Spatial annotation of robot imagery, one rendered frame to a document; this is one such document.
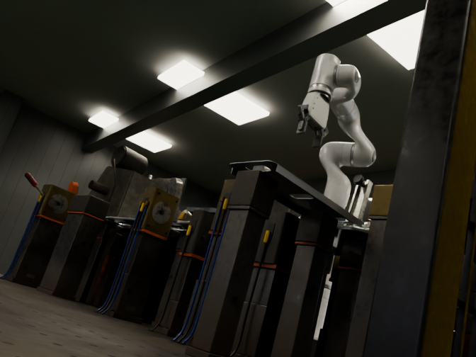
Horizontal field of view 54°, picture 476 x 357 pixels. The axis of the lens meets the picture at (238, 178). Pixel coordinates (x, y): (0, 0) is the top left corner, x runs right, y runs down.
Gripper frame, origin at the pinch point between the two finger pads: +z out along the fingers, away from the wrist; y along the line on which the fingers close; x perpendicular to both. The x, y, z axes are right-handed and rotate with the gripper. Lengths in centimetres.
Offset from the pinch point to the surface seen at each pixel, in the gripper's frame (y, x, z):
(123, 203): -212, -473, -83
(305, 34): -108, -120, -172
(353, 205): 3.9, 24.1, 26.4
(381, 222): 35, 50, 44
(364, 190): 4.2, 26.5, 22.2
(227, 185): 43, 18, 39
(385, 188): 35, 50, 38
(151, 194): 40, -15, 38
